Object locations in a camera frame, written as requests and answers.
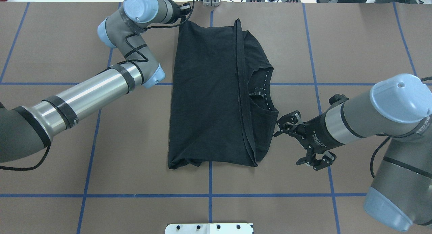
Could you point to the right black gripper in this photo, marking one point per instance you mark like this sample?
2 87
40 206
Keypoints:
317 134

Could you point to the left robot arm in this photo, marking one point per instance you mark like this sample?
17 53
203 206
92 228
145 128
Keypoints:
28 130

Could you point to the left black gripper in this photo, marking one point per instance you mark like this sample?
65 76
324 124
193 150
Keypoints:
176 10

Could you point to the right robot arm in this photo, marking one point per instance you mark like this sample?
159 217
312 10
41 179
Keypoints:
398 108

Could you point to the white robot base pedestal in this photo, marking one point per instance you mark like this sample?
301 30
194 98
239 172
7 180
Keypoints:
210 228

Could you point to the black graphic t-shirt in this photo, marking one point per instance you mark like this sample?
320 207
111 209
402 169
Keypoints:
221 106

